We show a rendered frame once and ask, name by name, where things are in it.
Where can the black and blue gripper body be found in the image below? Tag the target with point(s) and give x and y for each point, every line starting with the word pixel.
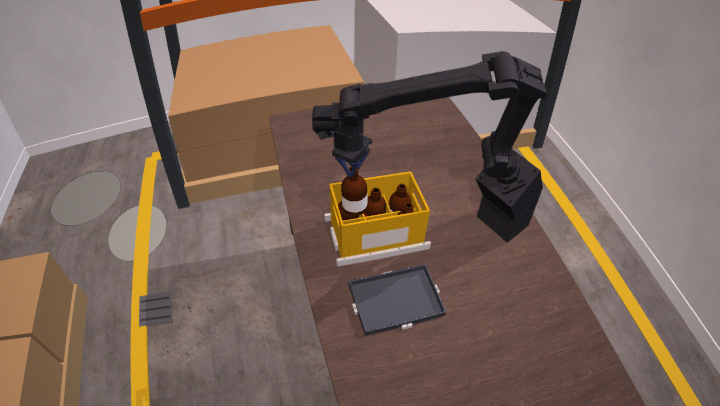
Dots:
pixel 355 148

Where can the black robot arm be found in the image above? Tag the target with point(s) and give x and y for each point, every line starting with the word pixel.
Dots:
pixel 511 82

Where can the yellow divided crate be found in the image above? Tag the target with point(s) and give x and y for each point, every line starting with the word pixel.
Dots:
pixel 384 231

